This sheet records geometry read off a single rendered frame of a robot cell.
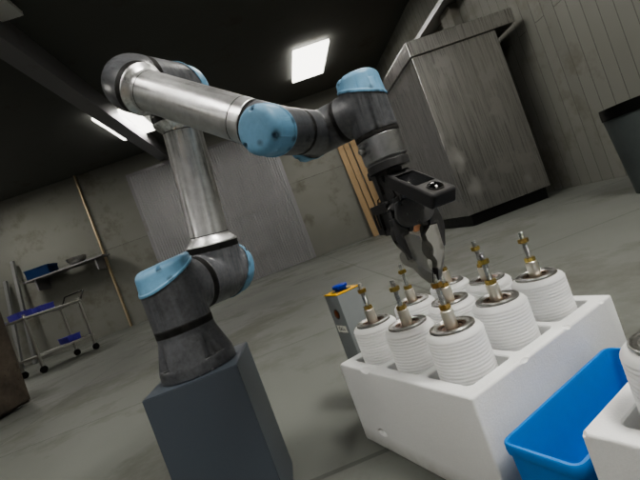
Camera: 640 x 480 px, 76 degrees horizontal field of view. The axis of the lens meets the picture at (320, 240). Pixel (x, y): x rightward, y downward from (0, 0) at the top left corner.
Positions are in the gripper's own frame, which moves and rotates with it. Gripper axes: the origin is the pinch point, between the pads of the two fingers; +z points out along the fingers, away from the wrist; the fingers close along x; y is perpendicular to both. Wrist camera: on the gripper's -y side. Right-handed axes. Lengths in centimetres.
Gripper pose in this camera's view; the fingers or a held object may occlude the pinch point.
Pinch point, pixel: (434, 273)
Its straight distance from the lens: 69.6
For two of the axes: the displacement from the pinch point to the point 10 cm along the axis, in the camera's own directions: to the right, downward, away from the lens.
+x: -8.9, 3.3, -3.0
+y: -2.9, 0.9, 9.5
